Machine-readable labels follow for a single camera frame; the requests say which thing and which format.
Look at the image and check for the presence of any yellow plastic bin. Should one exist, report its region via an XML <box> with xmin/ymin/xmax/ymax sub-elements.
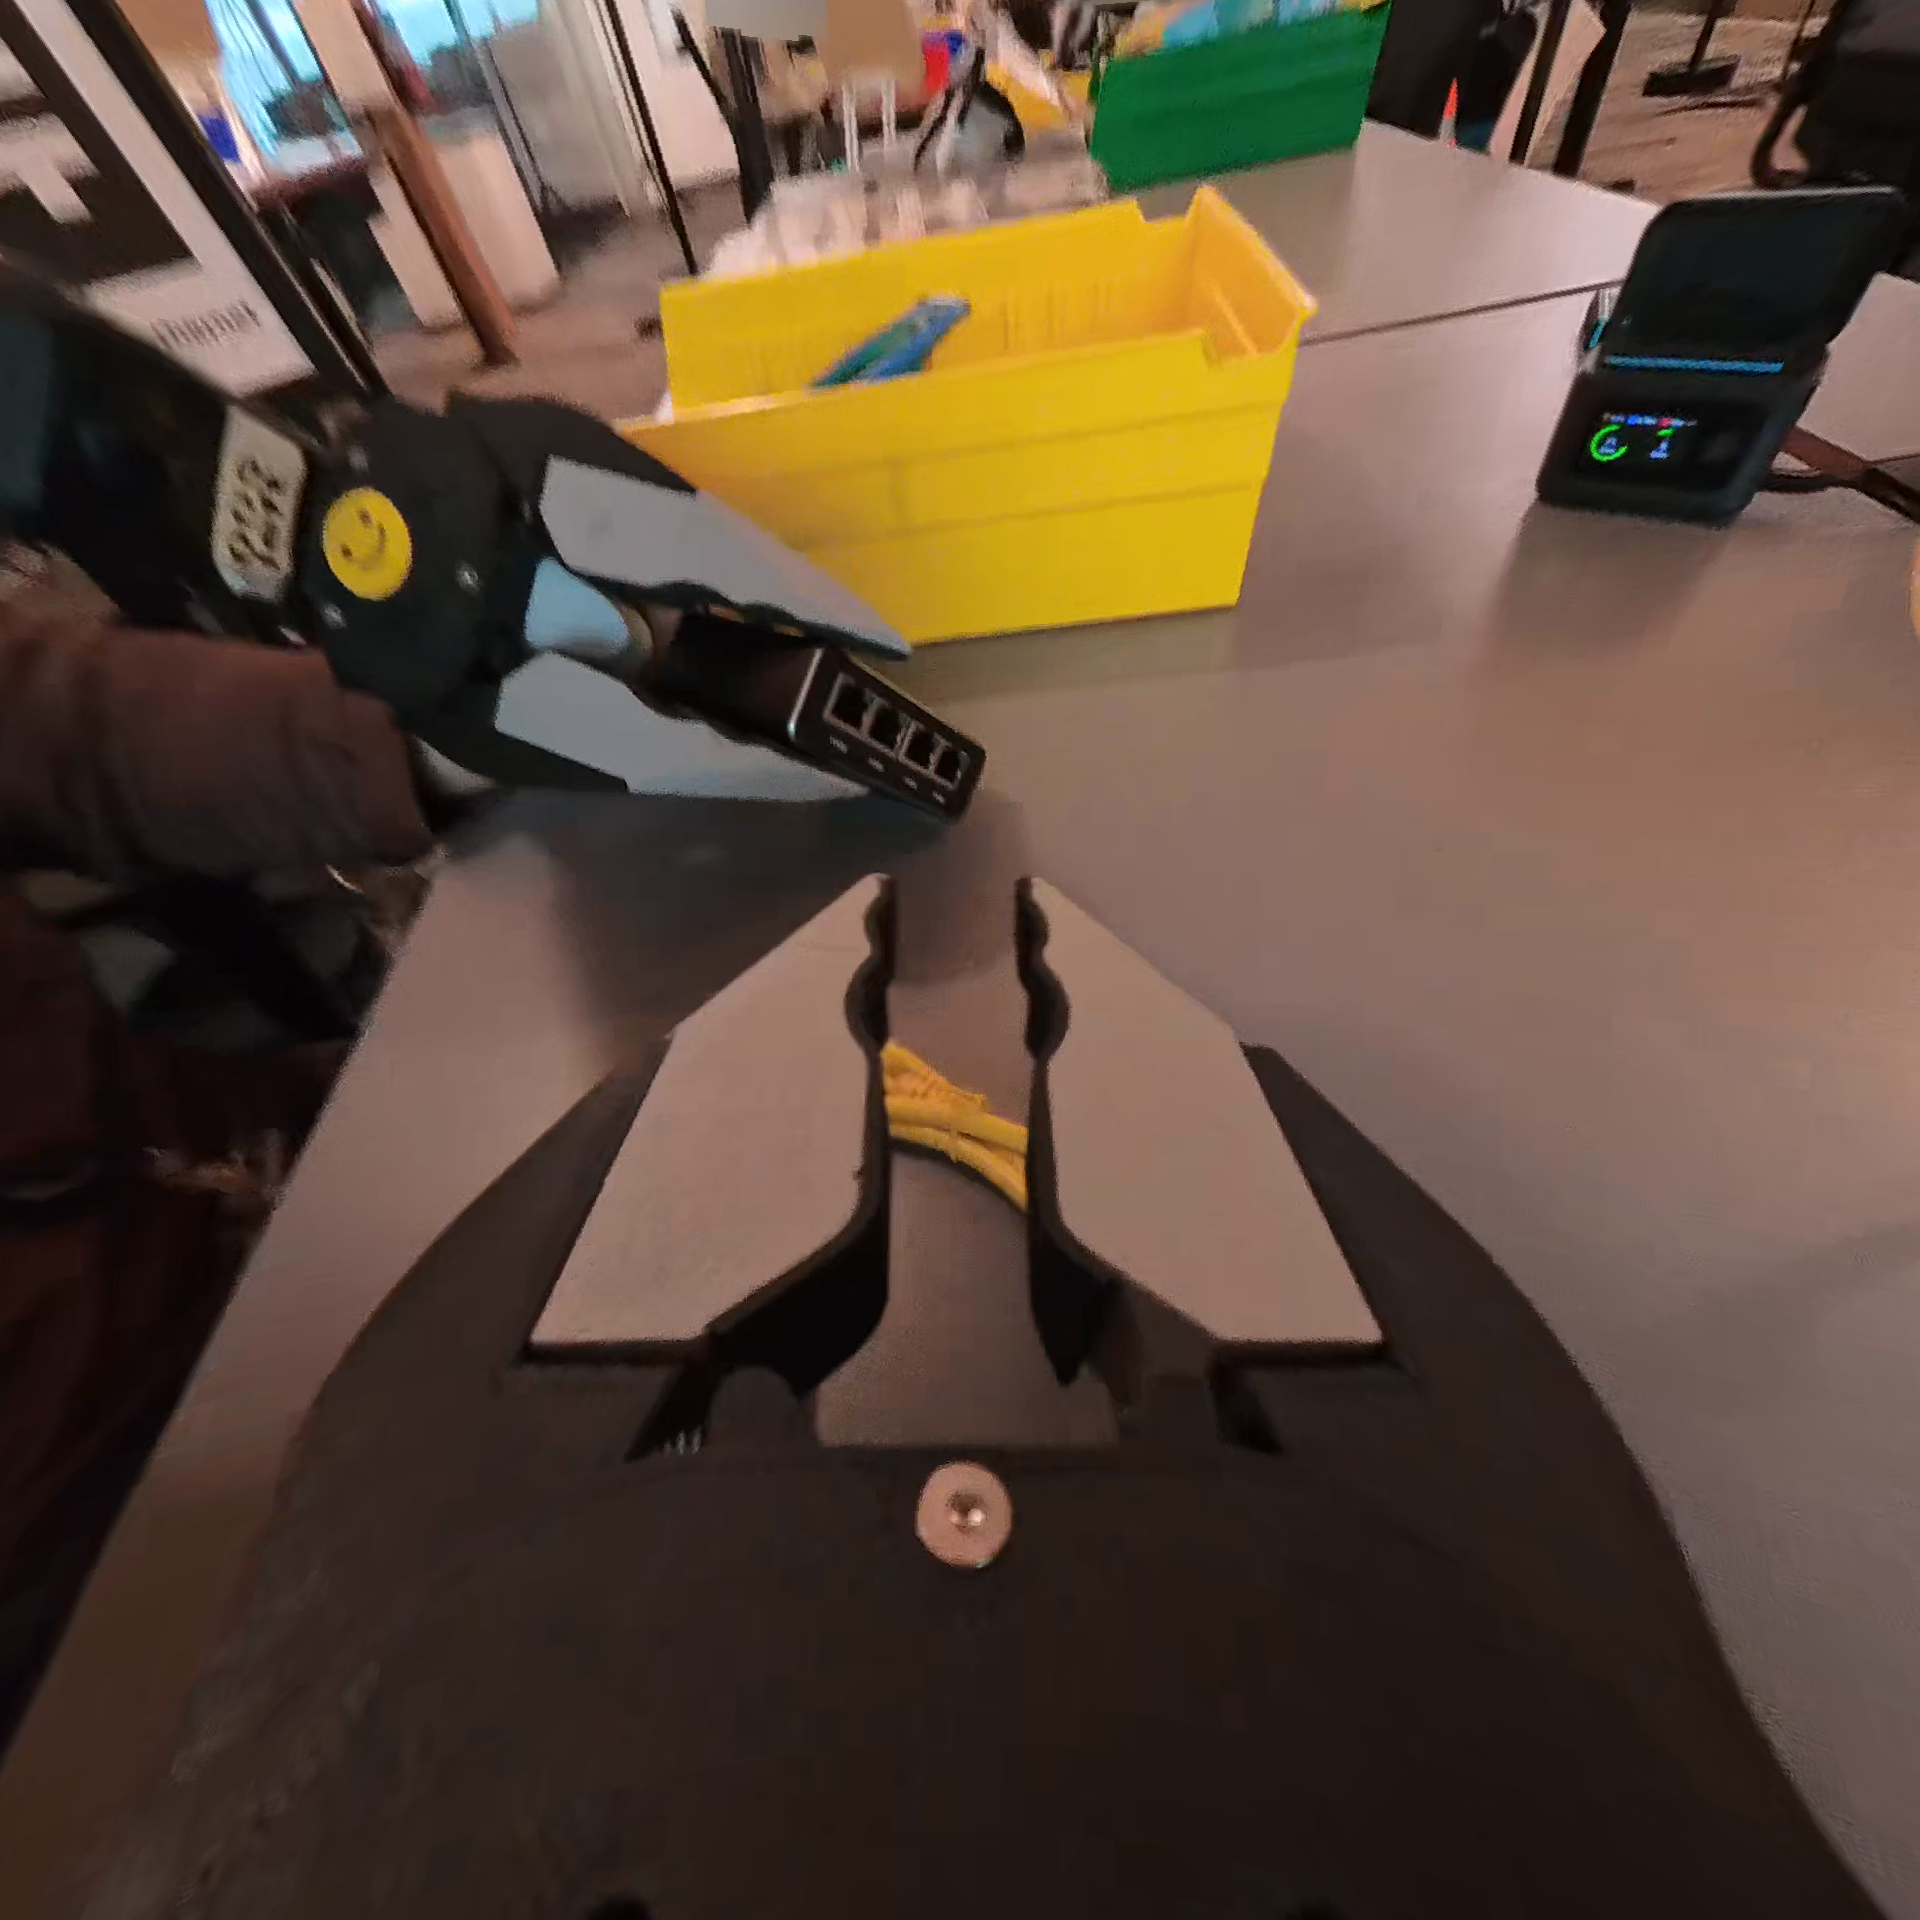
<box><xmin>620</xmin><ymin>185</ymin><xmax>1321</xmax><ymax>650</ymax></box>

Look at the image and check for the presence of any person's left forearm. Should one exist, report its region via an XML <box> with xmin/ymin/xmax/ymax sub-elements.
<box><xmin>0</xmin><ymin>546</ymin><xmax>443</xmax><ymax>902</ymax></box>

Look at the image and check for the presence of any green plastic bin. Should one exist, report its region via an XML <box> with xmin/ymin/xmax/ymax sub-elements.
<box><xmin>1088</xmin><ymin>0</ymin><xmax>1395</xmax><ymax>191</ymax></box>

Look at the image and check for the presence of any blue packet in bin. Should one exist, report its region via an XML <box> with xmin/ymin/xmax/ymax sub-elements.
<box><xmin>809</xmin><ymin>294</ymin><xmax>975</xmax><ymax>391</ymax></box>

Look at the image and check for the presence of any black label printer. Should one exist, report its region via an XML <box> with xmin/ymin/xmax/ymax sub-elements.
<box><xmin>1537</xmin><ymin>188</ymin><xmax>1911</xmax><ymax>527</ymax></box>

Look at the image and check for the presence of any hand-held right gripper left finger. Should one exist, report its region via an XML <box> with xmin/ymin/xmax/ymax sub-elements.
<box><xmin>532</xmin><ymin>876</ymin><xmax>899</xmax><ymax>1398</ymax></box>

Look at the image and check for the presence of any black printer cable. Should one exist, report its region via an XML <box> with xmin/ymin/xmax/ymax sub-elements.
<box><xmin>1776</xmin><ymin>427</ymin><xmax>1920</xmax><ymax>524</ymax></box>

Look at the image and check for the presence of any black white framed sign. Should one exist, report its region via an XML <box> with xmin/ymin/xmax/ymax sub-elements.
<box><xmin>0</xmin><ymin>0</ymin><xmax>325</xmax><ymax>395</ymax></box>

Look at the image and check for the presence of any black network switch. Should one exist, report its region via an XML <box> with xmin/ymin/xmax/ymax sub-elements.
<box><xmin>656</xmin><ymin>605</ymin><xmax>991</xmax><ymax>821</ymax></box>

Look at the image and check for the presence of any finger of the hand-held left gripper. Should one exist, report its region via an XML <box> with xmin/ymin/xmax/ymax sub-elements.
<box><xmin>492</xmin><ymin>651</ymin><xmax>875</xmax><ymax>805</ymax></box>
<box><xmin>536</xmin><ymin>455</ymin><xmax>913</xmax><ymax>662</ymax></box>

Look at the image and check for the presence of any yellow ethernet cable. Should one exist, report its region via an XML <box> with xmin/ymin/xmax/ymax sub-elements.
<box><xmin>880</xmin><ymin>1042</ymin><xmax>1034</xmax><ymax>1214</ymax></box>

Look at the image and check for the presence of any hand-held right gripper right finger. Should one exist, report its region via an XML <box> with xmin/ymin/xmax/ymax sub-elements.
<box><xmin>1017</xmin><ymin>876</ymin><xmax>1383</xmax><ymax>1386</ymax></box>

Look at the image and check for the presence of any white bin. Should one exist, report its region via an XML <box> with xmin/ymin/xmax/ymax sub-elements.
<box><xmin>427</xmin><ymin>106</ymin><xmax>564</xmax><ymax>309</ymax></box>

